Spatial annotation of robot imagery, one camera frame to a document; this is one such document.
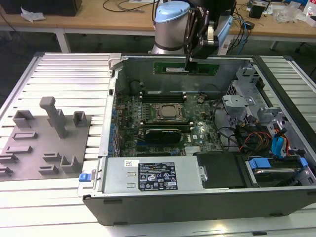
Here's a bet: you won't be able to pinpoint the clear plastic bags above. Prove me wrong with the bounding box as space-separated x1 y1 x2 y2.
273 4 308 25

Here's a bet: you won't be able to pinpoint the silver metal drive cage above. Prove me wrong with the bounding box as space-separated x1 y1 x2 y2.
221 66 288 129

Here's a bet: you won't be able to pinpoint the small black box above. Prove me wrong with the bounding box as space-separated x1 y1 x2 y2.
247 1 268 19

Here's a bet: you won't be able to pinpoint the blue flat cable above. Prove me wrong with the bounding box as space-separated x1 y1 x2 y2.
271 134 291 158

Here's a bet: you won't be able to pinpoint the open black PC case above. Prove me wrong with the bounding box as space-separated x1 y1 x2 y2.
76 53 316 227

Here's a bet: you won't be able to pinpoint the silver power supply unit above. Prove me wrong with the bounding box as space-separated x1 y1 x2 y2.
98 157 207 195

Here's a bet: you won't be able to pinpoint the crumpled white paper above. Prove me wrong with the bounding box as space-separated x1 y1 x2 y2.
20 6 47 23

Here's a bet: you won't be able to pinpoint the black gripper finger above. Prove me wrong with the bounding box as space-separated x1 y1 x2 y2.
185 46 198 74

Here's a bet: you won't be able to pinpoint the black graphics card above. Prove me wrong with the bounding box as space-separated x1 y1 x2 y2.
145 127 181 146

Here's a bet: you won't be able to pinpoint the green motherboard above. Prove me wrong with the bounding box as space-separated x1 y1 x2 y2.
115 91 224 158

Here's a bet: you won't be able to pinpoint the silver CPU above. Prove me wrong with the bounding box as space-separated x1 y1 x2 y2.
160 105 177 117

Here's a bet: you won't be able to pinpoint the large black equipment box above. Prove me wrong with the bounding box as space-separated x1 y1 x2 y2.
0 0 82 17

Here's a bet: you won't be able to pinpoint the metal socket cover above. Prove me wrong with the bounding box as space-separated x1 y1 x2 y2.
152 102 185 121

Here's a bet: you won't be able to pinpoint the silver metal bracket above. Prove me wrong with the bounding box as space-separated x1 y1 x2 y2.
206 24 220 47

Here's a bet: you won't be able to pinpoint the green RAM stick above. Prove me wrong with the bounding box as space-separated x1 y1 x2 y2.
153 61 220 76

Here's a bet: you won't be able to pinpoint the hard disk in blue carrier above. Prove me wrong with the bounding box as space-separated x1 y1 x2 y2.
246 158 308 187

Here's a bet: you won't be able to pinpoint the wooden desk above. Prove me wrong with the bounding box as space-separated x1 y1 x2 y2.
0 0 316 54

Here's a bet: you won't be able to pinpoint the grey parts rack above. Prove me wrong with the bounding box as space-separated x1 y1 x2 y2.
0 96 92 183

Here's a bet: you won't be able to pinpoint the black plastic bay cover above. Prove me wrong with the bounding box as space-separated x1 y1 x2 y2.
194 152 249 190

